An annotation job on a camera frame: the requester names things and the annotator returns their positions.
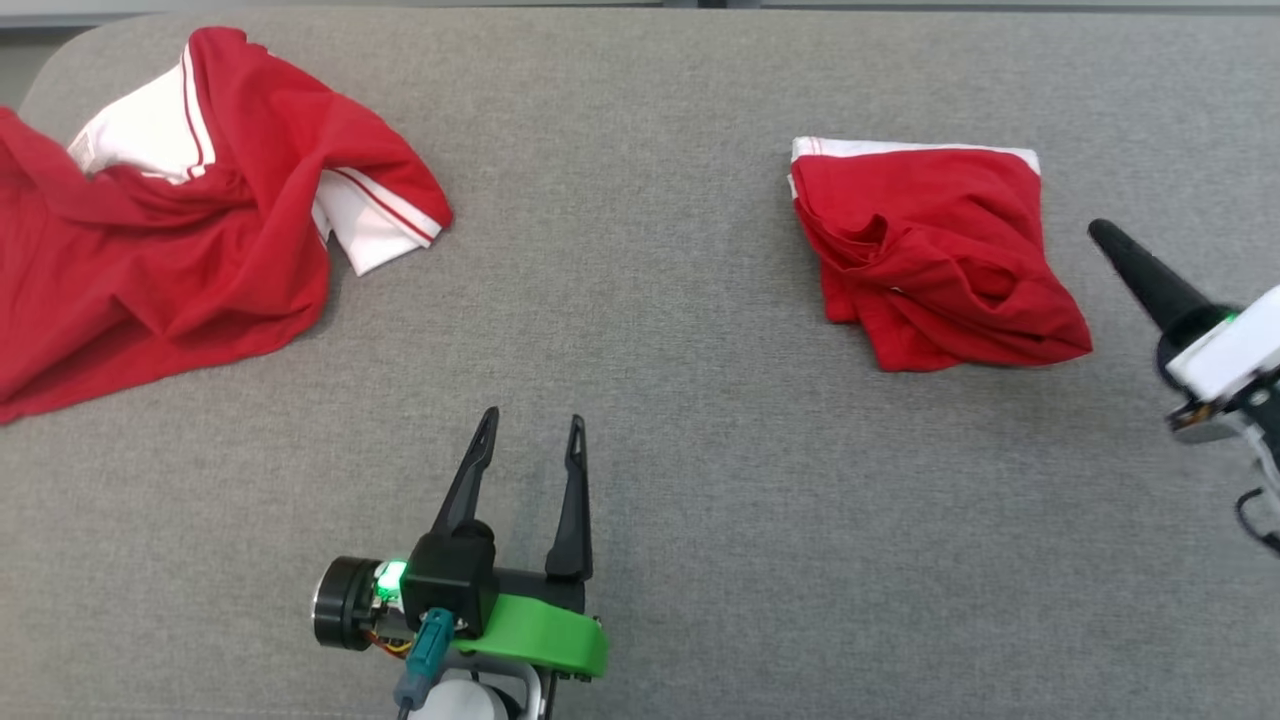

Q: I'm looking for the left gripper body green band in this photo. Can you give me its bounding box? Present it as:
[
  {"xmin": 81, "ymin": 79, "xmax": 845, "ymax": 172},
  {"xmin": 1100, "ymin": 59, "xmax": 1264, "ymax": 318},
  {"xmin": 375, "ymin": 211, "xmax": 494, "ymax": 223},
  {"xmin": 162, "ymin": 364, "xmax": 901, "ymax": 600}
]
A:
[{"xmin": 312, "ymin": 555, "xmax": 608, "ymax": 683}]

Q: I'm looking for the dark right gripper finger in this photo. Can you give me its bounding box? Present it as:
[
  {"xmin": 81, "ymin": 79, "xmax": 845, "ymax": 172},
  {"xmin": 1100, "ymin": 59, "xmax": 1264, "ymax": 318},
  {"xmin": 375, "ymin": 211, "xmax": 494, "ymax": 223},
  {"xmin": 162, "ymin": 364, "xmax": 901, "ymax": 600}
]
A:
[{"xmin": 1088, "ymin": 218, "xmax": 1239, "ymax": 387}]

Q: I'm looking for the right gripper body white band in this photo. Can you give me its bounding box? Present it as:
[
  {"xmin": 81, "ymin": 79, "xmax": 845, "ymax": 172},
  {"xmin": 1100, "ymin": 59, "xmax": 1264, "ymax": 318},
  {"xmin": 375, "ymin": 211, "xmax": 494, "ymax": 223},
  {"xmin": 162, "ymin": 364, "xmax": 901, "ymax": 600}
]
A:
[{"xmin": 1165, "ymin": 285, "xmax": 1280, "ymax": 446}]

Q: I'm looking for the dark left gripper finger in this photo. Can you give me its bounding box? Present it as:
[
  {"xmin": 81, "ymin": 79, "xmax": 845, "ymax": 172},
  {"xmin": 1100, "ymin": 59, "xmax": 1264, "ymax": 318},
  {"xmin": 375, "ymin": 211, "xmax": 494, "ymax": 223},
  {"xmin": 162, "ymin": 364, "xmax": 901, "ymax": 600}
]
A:
[
  {"xmin": 545, "ymin": 415, "xmax": 593, "ymax": 583},
  {"xmin": 430, "ymin": 407, "xmax": 499, "ymax": 536}
]

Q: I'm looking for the red garment with white band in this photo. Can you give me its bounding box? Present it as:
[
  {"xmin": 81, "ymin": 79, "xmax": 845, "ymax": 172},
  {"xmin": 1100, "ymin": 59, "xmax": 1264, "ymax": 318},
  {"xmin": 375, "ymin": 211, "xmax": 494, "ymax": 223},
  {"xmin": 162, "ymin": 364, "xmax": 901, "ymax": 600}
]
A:
[{"xmin": 788, "ymin": 137, "xmax": 1094, "ymax": 373}]

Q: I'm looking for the red shirt with white sleeves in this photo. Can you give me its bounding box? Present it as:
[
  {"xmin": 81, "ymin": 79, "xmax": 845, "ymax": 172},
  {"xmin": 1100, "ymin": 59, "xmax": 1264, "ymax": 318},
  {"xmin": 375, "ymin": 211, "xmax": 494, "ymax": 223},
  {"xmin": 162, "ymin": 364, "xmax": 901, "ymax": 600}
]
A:
[{"xmin": 0, "ymin": 25, "xmax": 454, "ymax": 426}]

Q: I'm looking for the grey fabric sofa seat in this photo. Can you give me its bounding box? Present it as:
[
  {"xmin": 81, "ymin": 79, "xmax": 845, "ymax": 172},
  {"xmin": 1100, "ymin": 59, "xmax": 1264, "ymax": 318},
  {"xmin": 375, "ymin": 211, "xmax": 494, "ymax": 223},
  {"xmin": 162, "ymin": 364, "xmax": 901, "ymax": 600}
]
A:
[{"xmin": 0, "ymin": 8, "xmax": 1280, "ymax": 720}]

